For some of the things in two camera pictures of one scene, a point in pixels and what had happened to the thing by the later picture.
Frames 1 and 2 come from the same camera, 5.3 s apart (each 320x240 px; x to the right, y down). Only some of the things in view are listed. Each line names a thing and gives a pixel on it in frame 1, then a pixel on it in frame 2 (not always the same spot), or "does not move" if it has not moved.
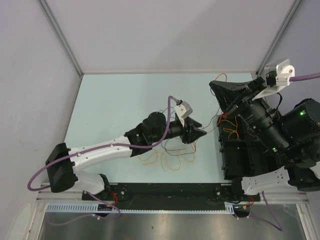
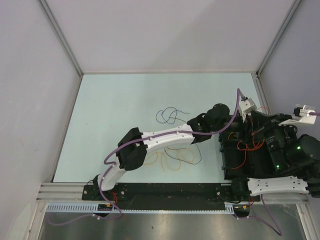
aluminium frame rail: [44, 5] does not move
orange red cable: [225, 114] to [246, 147]
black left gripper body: [186, 136] to [237, 125]
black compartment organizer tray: [242, 153] does not move
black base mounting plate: [169, 196] does not move
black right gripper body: [259, 86] to [270, 131]
